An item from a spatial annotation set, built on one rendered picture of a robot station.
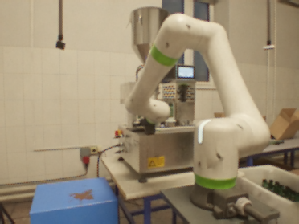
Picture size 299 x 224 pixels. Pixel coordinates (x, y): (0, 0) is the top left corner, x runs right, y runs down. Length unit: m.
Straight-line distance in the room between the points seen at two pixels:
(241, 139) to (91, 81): 2.36
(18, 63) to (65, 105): 0.70
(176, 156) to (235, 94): 0.70
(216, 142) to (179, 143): 0.76
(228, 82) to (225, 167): 0.31
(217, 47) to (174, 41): 0.17
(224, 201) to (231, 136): 0.17
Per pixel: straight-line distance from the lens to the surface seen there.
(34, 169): 2.93
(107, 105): 2.84
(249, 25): 4.29
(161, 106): 1.07
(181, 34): 0.77
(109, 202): 1.44
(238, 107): 0.77
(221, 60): 0.83
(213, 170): 0.63
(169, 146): 1.32
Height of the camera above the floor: 1.23
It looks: 4 degrees down
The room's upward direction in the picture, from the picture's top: straight up
